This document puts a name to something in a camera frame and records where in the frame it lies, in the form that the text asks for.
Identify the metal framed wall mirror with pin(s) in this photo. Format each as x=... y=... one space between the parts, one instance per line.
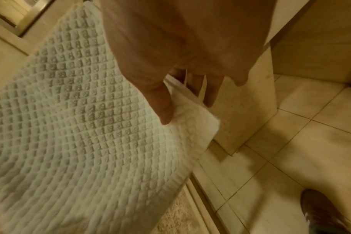
x=25 y=18

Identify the person's right hand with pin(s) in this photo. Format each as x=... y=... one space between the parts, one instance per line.
x=187 y=34

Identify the person's brown shoe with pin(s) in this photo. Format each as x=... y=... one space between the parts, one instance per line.
x=323 y=212

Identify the white waffle towel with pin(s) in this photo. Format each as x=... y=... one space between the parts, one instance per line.
x=91 y=137

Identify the beige marble countertop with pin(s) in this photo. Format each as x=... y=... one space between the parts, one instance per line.
x=2 y=64

